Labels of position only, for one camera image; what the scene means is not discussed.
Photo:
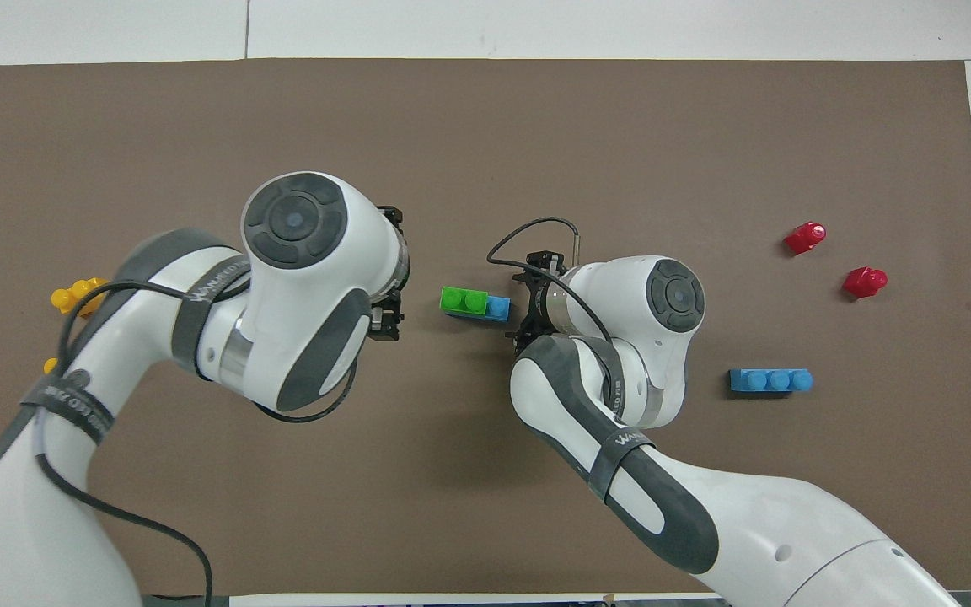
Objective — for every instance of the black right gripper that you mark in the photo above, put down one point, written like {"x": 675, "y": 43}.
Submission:
{"x": 541, "y": 299}

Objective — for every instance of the blue three-stud toy brick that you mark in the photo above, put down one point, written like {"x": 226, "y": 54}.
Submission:
{"x": 499, "y": 308}
{"x": 768, "y": 382}

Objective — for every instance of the green two-stud toy brick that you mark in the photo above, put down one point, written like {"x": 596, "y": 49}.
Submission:
{"x": 462, "y": 301}

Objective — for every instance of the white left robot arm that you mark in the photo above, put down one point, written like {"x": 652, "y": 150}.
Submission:
{"x": 325, "y": 253}

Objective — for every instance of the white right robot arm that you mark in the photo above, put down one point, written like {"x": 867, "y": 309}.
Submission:
{"x": 612, "y": 287}

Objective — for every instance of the brown table mat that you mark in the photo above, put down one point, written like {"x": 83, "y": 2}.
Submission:
{"x": 485, "y": 126}

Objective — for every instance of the red one-stud toy brick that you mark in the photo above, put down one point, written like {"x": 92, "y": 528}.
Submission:
{"x": 804, "y": 239}
{"x": 863, "y": 282}

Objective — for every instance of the yellow two-stud toy brick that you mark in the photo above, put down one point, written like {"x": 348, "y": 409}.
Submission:
{"x": 72, "y": 297}
{"x": 50, "y": 366}

